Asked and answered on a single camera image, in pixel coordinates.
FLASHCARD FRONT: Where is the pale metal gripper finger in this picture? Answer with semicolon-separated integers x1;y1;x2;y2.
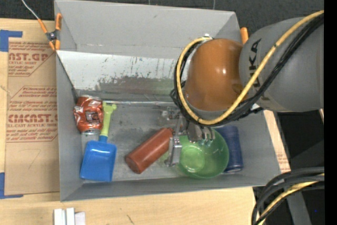
165;136;183;167

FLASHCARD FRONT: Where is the grey metal bin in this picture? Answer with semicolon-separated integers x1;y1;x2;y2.
53;0;283;202

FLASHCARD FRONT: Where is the green translucent bowl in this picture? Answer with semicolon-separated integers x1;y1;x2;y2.
174;128;230;180

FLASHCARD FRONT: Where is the brown cardboard board red print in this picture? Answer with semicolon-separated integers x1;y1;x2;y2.
0;17;62;200

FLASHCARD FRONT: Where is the dark blue cylindrical cup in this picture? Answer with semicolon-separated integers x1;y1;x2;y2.
216;125;244;174

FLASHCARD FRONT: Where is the crushed red can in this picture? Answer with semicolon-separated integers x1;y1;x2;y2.
73;96;104;135

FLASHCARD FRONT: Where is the red-brown cylindrical bottle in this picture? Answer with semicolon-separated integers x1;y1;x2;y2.
124;127;175;175

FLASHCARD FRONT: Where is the blue toy shovel green handle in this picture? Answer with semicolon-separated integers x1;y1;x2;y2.
79;101;118;183

